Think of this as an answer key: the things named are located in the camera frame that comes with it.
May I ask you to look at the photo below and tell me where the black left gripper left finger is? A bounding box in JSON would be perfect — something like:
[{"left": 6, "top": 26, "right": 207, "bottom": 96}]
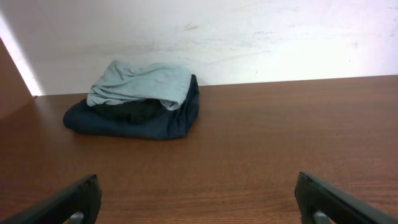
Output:
[{"left": 2, "top": 174, "right": 102, "bottom": 224}]

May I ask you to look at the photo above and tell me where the light grey folded garment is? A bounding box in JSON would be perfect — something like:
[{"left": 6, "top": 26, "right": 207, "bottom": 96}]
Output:
[{"left": 86, "top": 60, "right": 192, "bottom": 111}]

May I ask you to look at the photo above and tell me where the dark navy folded garment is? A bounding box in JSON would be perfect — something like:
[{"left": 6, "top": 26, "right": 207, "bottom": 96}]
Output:
[{"left": 63, "top": 75, "right": 200, "bottom": 140}]

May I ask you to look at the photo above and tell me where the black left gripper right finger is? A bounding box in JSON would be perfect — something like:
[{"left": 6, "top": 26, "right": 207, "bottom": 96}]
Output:
[{"left": 295, "top": 172, "right": 397, "bottom": 224}]

